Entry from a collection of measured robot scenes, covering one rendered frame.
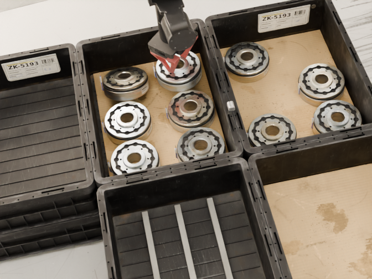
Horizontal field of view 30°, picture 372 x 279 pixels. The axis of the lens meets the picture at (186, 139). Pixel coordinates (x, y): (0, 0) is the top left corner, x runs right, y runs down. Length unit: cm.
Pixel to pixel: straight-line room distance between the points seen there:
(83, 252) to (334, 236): 54
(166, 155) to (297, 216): 31
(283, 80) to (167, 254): 51
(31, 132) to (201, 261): 50
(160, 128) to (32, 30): 61
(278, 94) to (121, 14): 60
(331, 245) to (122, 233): 41
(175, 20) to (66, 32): 67
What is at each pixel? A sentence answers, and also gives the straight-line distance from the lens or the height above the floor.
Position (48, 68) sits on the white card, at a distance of 163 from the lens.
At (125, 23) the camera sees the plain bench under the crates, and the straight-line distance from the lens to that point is 195.
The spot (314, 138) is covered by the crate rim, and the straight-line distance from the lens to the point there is 138.
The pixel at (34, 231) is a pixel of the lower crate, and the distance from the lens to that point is 146.
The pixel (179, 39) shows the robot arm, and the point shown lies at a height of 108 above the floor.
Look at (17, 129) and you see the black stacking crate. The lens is 160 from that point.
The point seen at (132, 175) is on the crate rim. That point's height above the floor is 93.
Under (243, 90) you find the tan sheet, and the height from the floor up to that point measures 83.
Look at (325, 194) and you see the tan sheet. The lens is 143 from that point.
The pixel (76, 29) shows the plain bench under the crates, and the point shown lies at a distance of 196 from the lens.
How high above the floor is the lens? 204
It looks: 54 degrees down
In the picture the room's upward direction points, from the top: 7 degrees counter-clockwise
